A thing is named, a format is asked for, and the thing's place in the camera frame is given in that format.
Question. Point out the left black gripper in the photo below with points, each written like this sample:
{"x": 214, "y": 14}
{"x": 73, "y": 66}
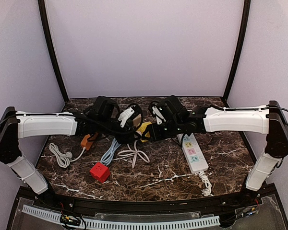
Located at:
{"x": 126, "y": 137}

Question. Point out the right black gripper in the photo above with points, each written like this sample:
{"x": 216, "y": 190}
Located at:
{"x": 153, "y": 131}

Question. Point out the yellow cube socket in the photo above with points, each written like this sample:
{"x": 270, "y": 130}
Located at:
{"x": 143, "y": 128}

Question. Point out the red cube socket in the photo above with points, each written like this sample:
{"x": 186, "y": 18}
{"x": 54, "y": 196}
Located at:
{"x": 100, "y": 172}

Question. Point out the white power strip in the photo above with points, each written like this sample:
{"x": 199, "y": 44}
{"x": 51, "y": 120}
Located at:
{"x": 193, "y": 153}

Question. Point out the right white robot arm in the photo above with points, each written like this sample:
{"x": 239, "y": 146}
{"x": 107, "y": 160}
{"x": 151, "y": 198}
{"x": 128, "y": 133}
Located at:
{"x": 265, "y": 119}

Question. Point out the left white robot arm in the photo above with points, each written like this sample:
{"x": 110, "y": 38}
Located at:
{"x": 16, "y": 125}

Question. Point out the beige cube socket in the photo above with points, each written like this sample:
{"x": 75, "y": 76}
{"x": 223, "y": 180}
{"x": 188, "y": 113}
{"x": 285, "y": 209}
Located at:
{"x": 136, "y": 121}

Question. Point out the orange power strip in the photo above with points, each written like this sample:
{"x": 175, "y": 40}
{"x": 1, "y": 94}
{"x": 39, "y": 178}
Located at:
{"x": 88, "y": 141}

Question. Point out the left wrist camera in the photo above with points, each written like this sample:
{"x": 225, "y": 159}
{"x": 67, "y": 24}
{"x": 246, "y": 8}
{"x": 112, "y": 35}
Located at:
{"x": 103, "y": 107}

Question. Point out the white slotted cable duct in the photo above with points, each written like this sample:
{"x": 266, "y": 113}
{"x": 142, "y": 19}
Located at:
{"x": 95, "y": 224}

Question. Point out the black front rail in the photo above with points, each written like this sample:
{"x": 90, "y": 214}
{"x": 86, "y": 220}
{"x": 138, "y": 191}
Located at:
{"x": 223, "y": 205}

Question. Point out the right black frame post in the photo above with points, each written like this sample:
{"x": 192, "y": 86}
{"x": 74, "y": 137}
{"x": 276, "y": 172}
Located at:
{"x": 238, "y": 49}

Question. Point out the black frame post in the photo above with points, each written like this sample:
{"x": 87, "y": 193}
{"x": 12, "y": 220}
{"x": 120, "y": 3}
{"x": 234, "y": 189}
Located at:
{"x": 238, "y": 49}
{"x": 51, "y": 50}

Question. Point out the left black frame post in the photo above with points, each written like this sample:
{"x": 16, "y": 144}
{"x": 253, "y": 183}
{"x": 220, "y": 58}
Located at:
{"x": 51, "y": 50}

